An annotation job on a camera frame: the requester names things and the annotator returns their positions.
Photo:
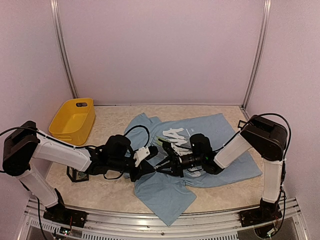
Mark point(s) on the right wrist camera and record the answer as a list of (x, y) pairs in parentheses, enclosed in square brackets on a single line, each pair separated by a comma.
[(170, 148)]

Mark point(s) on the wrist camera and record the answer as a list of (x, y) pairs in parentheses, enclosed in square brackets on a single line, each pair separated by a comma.
[(170, 148), (140, 155)]

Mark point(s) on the right aluminium corner post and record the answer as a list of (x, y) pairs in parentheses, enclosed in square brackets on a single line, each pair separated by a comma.
[(258, 53)]

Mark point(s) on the aluminium front frame rail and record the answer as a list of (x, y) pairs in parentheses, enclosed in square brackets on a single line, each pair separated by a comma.
[(112, 225)]

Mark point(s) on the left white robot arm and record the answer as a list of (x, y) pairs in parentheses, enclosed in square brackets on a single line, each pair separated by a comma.
[(26, 142)]

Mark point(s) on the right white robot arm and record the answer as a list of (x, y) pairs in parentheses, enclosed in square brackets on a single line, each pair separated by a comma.
[(268, 138)]

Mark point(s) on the black brooch box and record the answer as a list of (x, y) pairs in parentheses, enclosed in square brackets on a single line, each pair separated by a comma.
[(241, 124), (76, 176)]

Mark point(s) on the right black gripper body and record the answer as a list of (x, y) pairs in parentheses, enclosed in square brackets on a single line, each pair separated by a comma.
[(177, 166)]

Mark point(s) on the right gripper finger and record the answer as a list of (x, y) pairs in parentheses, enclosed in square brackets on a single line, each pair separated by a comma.
[(167, 171), (166, 163)]

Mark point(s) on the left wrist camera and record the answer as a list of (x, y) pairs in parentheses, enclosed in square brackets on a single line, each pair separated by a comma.
[(140, 155)]

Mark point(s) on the left aluminium corner post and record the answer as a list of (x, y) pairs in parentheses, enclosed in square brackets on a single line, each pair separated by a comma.
[(57, 23)]

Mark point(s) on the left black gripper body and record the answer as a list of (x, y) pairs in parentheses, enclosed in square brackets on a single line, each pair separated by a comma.
[(141, 171)]

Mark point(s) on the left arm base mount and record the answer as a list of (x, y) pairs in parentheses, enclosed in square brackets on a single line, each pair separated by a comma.
[(59, 213)]

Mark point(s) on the aluminium corner post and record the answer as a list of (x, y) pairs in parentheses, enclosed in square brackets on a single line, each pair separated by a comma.
[(57, 23), (258, 53)]

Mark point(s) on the yellow plastic basket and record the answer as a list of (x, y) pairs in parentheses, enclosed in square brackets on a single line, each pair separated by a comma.
[(73, 121)]

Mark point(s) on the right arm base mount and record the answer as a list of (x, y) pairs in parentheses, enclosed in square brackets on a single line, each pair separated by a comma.
[(266, 212)]

